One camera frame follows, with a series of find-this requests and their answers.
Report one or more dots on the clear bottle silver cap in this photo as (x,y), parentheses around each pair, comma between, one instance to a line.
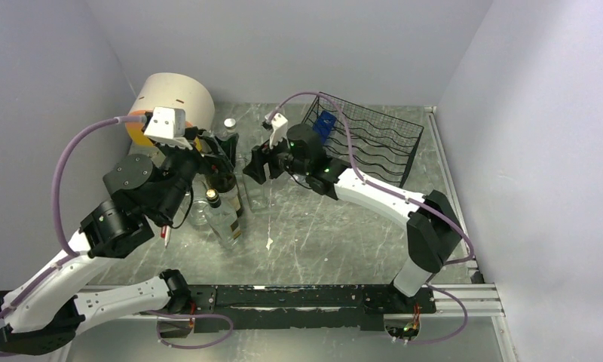
(230,131)

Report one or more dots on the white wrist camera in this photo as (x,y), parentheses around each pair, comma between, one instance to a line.
(167,127)
(278,125)

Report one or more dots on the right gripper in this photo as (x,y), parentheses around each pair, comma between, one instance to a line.
(261,154)

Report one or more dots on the black wire wine rack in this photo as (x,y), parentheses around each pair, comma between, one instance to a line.
(384,146)

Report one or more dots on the blue square bottle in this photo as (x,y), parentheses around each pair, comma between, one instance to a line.
(323,125)

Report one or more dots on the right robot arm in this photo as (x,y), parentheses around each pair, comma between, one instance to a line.
(432,229)

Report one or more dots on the red and white pen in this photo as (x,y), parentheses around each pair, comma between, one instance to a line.
(165,235)

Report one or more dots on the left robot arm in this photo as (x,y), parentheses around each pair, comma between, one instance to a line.
(51,308)

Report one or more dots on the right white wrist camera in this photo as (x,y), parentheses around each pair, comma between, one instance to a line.
(278,125)

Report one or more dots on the dark green wine bottle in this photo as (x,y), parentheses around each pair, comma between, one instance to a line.
(226,186)

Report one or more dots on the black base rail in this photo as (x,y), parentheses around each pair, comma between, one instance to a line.
(369,307)

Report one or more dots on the clear bottle gold cap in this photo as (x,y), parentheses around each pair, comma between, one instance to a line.
(222,218)

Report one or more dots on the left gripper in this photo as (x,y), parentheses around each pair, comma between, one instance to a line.
(206,165)

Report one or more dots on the clear bottle white cap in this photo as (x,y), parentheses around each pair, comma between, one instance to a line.
(194,203)

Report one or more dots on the cream and orange cylinder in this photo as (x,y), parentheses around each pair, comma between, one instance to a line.
(178,91)

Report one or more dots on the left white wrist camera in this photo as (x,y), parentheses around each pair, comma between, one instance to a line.
(167,127)

